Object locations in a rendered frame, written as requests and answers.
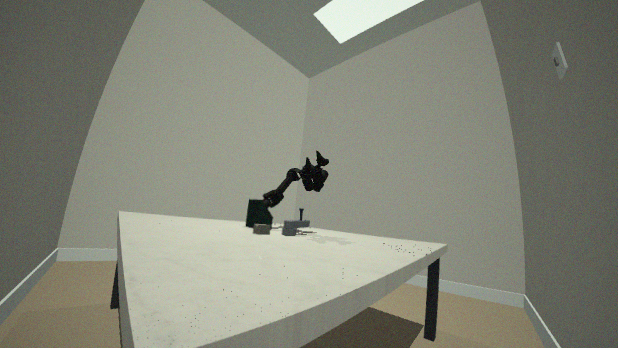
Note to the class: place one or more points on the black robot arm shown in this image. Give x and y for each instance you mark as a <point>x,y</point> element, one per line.
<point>276,196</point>

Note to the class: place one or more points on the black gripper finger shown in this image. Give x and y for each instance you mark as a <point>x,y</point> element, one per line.
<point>320,157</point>
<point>308,167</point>

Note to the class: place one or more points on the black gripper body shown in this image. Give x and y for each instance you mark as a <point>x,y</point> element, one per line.
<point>316,175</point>

